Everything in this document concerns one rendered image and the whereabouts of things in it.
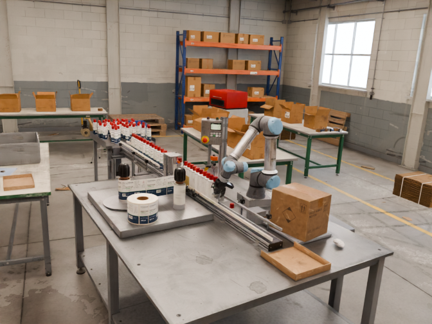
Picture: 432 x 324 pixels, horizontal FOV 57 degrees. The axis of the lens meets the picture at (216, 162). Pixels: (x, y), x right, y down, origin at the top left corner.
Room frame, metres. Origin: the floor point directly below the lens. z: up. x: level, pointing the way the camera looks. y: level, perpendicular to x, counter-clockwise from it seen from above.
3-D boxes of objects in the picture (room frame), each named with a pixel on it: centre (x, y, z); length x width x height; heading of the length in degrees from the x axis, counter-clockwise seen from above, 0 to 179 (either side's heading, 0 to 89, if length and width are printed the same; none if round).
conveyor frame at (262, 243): (2.89, 0.05, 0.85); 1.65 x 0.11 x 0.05; 32
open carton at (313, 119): (7.00, -1.70, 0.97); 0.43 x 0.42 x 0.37; 110
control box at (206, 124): (3.02, 0.04, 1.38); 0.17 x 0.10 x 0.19; 87
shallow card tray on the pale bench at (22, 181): (3.27, 1.71, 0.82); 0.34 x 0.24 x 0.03; 29
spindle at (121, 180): (2.72, 0.65, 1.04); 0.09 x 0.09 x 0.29
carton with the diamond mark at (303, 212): (2.46, -0.57, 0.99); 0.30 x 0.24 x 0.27; 42
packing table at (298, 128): (7.57, -1.44, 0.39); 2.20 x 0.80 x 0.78; 23
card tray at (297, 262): (2.04, -0.47, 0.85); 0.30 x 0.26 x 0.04; 32
